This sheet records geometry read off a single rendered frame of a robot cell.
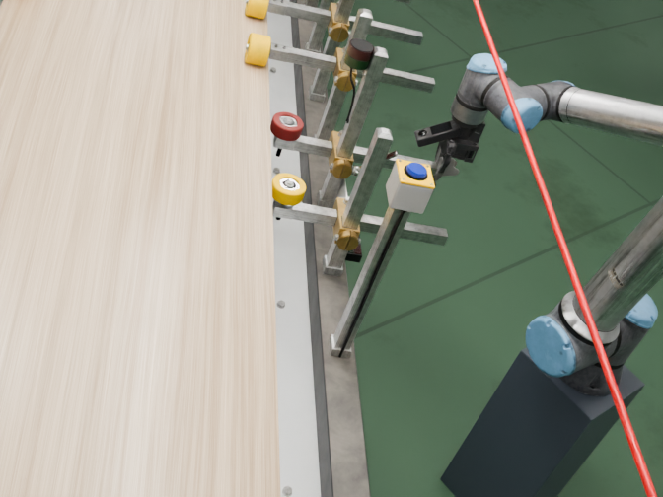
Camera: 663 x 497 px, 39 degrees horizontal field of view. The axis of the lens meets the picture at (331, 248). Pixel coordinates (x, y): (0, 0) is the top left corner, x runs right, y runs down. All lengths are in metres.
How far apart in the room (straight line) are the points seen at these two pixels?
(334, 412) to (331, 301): 0.33
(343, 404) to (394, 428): 0.95
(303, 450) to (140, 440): 0.51
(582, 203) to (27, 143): 2.76
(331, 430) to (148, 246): 0.53
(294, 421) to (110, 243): 0.55
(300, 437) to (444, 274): 1.62
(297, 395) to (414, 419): 0.96
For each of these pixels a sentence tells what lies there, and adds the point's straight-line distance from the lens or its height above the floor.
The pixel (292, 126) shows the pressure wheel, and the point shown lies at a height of 0.91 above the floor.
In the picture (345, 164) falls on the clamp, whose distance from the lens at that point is 2.37.
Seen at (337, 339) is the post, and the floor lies 0.75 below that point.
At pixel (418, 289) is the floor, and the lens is 3.45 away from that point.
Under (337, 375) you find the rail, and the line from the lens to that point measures 2.09.
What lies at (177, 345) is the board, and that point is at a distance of 1.78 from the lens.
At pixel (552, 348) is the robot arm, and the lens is 2.25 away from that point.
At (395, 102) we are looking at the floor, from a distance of 4.40.
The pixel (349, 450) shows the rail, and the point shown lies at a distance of 1.98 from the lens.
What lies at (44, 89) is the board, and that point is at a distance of 2.32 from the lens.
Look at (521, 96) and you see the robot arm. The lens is 2.28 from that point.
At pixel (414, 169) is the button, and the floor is 1.23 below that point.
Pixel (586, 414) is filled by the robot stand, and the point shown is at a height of 0.60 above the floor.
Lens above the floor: 2.23
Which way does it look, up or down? 40 degrees down
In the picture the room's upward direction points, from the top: 21 degrees clockwise
